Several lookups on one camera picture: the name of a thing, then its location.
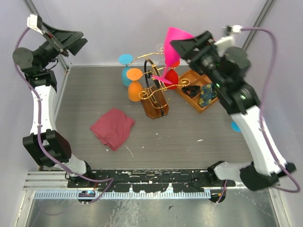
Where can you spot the clear wine glass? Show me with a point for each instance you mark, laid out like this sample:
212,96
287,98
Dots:
160,51

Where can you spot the black rolled tie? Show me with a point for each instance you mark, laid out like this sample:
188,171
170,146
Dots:
192,90

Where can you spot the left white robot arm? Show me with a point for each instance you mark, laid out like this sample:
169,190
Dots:
44,144

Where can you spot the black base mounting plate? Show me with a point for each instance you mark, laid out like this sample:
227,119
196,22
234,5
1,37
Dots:
157,180

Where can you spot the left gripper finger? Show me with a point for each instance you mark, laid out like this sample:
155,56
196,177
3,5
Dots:
61,35
73,46

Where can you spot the orange wine glass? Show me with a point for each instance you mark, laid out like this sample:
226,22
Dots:
134,74

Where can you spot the dark red cloth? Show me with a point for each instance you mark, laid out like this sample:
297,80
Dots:
113,128

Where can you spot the blue floral folded tie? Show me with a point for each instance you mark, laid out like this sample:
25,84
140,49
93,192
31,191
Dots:
205,95

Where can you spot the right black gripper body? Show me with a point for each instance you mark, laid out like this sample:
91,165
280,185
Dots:
207,60

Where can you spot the red wine glass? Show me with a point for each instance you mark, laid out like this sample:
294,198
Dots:
172,76

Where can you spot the pink wine glass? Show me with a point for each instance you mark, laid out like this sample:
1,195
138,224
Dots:
170,55

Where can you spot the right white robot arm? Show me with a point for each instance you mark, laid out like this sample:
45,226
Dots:
268,165

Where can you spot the blue wine glass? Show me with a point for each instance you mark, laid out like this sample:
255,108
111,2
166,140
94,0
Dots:
235,127
125,59

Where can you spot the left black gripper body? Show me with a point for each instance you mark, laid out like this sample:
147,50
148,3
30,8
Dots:
50,49

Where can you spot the gold wire wine glass rack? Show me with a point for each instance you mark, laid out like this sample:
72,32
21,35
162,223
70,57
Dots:
152,97

